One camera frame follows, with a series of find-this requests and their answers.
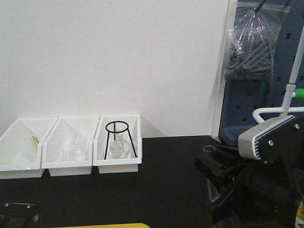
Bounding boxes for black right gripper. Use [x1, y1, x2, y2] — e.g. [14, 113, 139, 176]
[195, 116, 304, 228]

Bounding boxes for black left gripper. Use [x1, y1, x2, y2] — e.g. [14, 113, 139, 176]
[0, 202, 40, 228]

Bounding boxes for glass test tube gripper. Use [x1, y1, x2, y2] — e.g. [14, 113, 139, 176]
[203, 145, 221, 201]

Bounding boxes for yellow plastic tray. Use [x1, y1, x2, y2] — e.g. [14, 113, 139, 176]
[74, 223, 150, 228]

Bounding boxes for white bin left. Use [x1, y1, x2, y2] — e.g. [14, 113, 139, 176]
[0, 117, 58, 180]

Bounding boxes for white bin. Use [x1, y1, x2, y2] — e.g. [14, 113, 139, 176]
[41, 116, 100, 177]
[93, 114, 143, 174]
[0, 117, 58, 180]

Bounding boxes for glass beaker with spatulas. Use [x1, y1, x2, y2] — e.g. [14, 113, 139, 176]
[23, 128, 45, 162]

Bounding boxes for small glass beaker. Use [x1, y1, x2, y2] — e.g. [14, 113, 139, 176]
[60, 145, 72, 162]

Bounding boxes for white bin middle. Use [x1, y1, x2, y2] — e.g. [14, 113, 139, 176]
[41, 116, 100, 177]

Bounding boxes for glass beaker middle bin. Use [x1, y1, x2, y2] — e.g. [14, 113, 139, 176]
[72, 141, 86, 160]

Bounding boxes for blue pegboard drying rack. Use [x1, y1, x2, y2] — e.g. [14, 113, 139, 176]
[218, 0, 304, 147]

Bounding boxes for white lab faucet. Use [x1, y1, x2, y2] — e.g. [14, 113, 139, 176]
[252, 23, 304, 124]

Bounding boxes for white bin right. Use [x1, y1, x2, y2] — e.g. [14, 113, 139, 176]
[93, 114, 143, 174]

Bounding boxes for glass flask right bin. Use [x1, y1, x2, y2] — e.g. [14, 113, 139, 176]
[110, 134, 131, 159]

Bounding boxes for green faucet knob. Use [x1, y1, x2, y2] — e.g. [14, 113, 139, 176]
[294, 88, 304, 101]

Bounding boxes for plastic bag of black pegs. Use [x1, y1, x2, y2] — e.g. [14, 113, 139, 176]
[224, 0, 290, 82]

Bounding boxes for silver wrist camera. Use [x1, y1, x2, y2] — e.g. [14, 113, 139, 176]
[237, 114, 297, 161]

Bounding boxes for black wire tripod stand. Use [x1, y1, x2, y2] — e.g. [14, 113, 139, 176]
[104, 120, 138, 160]

